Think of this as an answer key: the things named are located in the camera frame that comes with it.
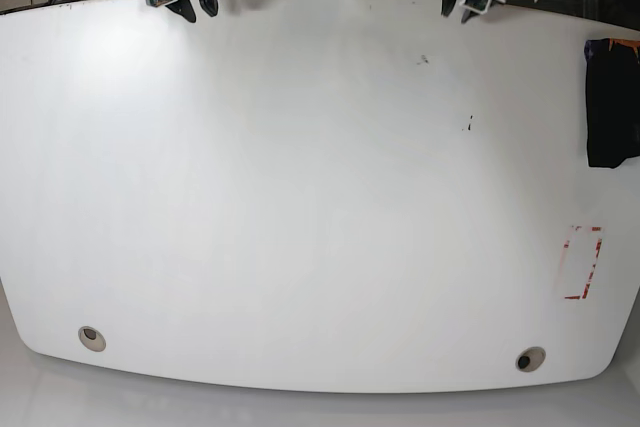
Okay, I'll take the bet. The black graphic t-shirt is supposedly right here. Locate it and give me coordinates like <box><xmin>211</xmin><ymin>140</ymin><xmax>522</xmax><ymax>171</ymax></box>
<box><xmin>584</xmin><ymin>38</ymin><xmax>639</xmax><ymax>169</ymax></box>

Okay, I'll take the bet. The table grommet hole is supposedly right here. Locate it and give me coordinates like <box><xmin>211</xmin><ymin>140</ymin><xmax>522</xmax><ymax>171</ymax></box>
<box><xmin>78</xmin><ymin>326</ymin><xmax>106</xmax><ymax>353</ymax></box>
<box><xmin>515</xmin><ymin>346</ymin><xmax>546</xmax><ymax>373</ymax></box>

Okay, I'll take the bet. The left table grommet hole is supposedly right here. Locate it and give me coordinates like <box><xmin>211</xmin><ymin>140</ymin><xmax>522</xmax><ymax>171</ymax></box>
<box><xmin>78</xmin><ymin>326</ymin><xmax>106</xmax><ymax>353</ymax></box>

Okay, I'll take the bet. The red tape rectangle marking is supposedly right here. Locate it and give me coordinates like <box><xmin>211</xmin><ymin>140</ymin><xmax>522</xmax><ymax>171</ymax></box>
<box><xmin>556</xmin><ymin>225</ymin><xmax>604</xmax><ymax>300</ymax></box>

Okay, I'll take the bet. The right table grommet hole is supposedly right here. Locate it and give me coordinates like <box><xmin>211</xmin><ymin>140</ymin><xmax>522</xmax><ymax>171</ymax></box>
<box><xmin>515</xmin><ymin>346</ymin><xmax>546</xmax><ymax>373</ymax></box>

